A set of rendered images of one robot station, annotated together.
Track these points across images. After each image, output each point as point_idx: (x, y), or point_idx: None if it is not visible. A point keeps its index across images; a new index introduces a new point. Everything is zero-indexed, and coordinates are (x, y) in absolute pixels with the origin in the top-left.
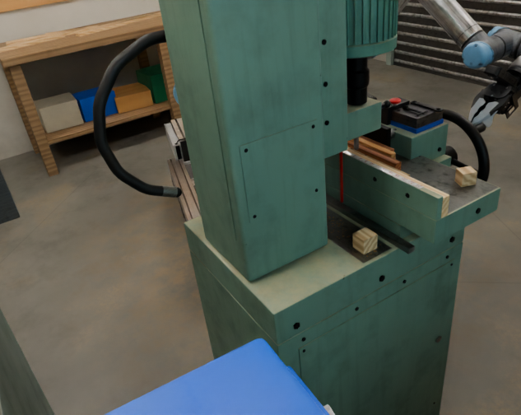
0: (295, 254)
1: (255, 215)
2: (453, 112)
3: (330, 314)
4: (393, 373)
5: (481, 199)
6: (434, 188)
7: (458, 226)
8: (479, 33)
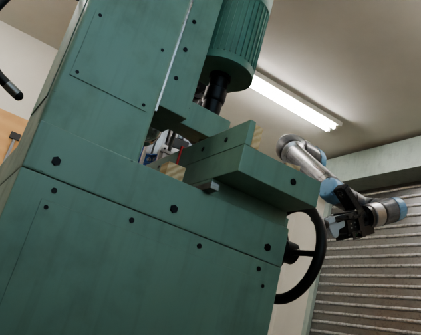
0: None
1: (78, 71)
2: None
3: (98, 193)
4: None
5: (297, 172)
6: None
7: (269, 179)
8: (334, 177)
